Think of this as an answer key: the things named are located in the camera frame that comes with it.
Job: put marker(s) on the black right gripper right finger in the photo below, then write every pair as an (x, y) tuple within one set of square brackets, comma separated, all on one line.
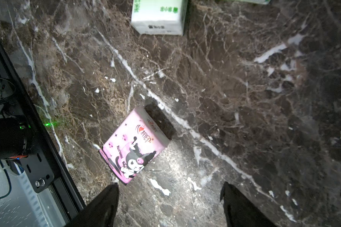
[(239, 211)]

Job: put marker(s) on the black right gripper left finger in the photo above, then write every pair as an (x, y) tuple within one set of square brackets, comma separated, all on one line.
[(101, 212)]

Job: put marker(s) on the black purple tissue pack front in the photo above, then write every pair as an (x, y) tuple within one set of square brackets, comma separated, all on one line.
[(133, 145)]

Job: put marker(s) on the green tissue pack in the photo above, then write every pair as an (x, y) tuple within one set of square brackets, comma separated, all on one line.
[(159, 17), (261, 2)]

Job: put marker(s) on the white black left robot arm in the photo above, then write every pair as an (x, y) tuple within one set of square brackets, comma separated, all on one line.
[(14, 139)]

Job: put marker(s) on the black front mounting rail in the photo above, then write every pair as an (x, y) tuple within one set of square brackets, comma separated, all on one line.
[(40, 159)]

